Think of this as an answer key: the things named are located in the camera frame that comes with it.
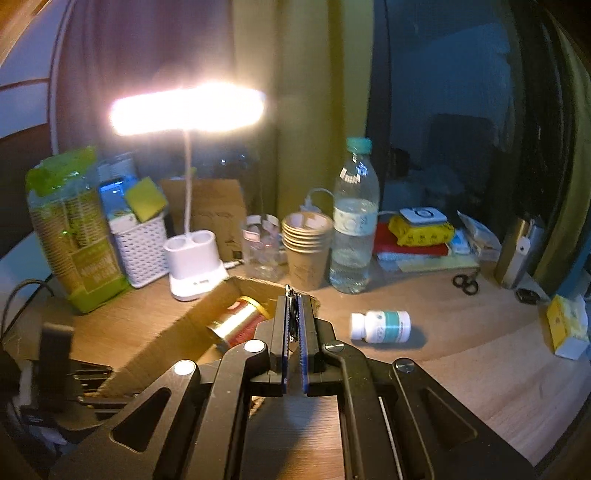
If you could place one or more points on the green paper cup package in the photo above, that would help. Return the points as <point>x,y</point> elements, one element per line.
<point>69,240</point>

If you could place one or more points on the blue white small packet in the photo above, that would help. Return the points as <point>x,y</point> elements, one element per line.
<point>461,242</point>

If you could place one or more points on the olive green cloth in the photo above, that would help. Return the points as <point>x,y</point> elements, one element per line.
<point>575,161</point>

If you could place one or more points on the yellow lid jar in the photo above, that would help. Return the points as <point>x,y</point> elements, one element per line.
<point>235,323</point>

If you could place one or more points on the clear water bottle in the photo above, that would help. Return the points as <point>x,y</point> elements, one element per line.
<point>353,240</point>

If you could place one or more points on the steel thermos flask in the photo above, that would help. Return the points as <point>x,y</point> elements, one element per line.
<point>517,258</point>

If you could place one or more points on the black scissors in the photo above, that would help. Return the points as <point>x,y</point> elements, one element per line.
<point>465,284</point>

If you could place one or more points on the blue glossy packet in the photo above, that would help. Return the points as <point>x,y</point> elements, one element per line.
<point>113,196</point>

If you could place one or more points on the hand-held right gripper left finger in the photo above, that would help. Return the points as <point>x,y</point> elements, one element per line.
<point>286,355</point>

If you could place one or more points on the small black clip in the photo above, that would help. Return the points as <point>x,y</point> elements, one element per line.
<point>527,295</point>

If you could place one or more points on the yellow wipes packet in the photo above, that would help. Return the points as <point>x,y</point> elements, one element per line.
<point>422,235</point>

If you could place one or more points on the white round charger pad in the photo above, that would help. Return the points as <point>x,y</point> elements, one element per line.
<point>422,216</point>

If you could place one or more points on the brown printed carton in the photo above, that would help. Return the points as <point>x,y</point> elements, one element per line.
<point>217,217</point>

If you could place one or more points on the brown cardboard box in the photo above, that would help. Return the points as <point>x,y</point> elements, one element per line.
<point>184,337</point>

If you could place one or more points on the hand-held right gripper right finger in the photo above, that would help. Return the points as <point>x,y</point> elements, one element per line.
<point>304,355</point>

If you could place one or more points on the yellow tissue box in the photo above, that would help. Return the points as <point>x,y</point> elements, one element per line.
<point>565,327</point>

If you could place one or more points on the pale yellow envelope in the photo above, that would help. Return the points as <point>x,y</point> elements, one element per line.
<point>429,264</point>

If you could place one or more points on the bunch of keys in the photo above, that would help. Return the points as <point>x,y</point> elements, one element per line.
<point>293,318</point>

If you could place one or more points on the stack of brown paper cups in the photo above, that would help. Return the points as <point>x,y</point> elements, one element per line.
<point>307,258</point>

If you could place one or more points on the white desk lamp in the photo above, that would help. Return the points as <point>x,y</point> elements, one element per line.
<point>194,272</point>

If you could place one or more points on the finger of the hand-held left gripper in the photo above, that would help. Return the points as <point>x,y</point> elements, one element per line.
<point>101,405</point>
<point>92,373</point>

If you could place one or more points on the white pill bottle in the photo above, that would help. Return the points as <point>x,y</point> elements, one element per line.
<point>381,325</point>

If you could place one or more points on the white woven plastic basket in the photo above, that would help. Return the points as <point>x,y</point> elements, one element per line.
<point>138,254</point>

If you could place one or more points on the clear glass cup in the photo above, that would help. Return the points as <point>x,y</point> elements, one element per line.
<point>261,251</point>

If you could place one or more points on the yellow green sponge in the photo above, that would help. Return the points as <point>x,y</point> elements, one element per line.
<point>145,198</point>

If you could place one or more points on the clear plastic cup stack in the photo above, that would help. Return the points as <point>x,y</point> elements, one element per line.
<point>117,166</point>

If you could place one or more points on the white plastic wrappers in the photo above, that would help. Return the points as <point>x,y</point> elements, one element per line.
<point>482,240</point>

